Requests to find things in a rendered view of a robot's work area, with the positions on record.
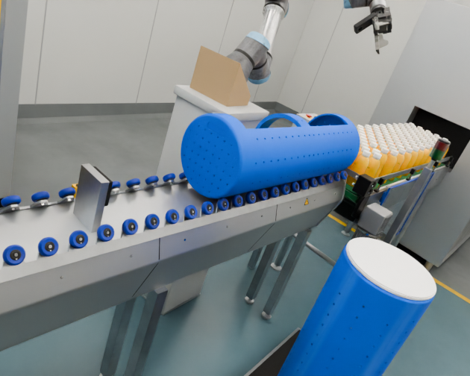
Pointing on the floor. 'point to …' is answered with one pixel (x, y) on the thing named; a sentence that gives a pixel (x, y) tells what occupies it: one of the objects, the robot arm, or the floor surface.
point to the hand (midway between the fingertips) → (377, 42)
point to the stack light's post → (407, 204)
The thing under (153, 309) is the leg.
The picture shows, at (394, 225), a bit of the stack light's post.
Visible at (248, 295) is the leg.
